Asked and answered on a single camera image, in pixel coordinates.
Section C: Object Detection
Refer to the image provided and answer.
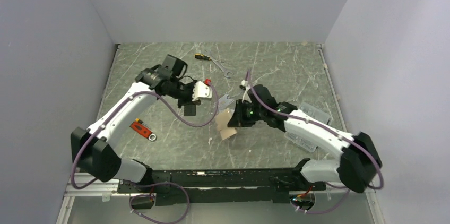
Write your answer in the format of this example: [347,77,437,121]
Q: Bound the black credit card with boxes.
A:
[184,105,196,117]

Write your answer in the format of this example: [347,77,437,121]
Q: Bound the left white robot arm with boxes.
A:
[71,55,212,192]

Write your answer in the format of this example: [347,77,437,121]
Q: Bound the black yellow screwdriver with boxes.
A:
[194,54,213,61]

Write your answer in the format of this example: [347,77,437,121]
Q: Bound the white printed credit card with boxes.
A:
[218,94,235,111]

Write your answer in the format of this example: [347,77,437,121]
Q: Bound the orange handled screwdriver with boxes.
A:
[135,118,144,125]

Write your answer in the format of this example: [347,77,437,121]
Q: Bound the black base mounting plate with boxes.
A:
[117,168,326,206]

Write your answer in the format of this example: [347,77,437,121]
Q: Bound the red adjustable wrench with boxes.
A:
[130,121,157,142]

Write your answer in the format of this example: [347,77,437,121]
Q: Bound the aluminium frame rail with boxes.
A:
[56,169,384,224]

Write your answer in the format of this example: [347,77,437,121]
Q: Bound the beige leather card holder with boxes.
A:
[215,108,237,140]

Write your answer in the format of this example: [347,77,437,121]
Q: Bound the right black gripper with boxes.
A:
[228,99,265,127]

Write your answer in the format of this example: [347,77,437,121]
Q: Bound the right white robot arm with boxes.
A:
[227,80,382,193]

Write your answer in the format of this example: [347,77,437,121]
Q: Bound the clear plastic screw box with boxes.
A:
[284,102,333,153]

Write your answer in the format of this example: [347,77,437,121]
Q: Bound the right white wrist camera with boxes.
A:
[239,80,251,102]

